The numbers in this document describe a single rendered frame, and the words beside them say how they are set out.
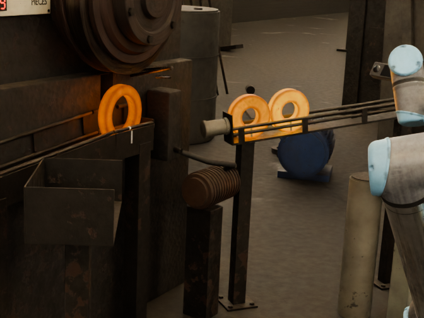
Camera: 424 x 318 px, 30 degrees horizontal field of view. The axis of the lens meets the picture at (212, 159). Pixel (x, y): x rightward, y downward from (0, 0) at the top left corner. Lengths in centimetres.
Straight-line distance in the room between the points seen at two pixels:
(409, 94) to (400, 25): 275
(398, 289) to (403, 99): 88
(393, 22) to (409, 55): 274
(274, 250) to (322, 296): 49
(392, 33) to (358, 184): 232
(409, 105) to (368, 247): 77
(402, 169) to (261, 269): 172
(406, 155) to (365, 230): 118
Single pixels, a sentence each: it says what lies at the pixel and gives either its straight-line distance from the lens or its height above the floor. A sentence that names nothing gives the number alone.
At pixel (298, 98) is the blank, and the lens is 281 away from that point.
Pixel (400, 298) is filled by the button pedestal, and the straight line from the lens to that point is 288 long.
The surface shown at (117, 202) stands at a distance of 208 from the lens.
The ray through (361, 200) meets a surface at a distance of 277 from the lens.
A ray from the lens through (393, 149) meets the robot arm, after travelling 165.
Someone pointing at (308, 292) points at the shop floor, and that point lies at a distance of 311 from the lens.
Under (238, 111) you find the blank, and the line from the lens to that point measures 272.
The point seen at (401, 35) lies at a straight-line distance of 494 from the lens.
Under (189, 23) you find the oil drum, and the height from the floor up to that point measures 80.
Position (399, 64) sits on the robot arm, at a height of 98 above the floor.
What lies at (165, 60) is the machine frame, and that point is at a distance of 282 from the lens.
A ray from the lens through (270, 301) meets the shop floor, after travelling 301.
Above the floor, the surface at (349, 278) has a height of 16.
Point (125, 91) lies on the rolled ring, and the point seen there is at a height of 82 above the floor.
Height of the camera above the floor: 125
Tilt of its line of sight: 15 degrees down
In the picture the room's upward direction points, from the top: 3 degrees clockwise
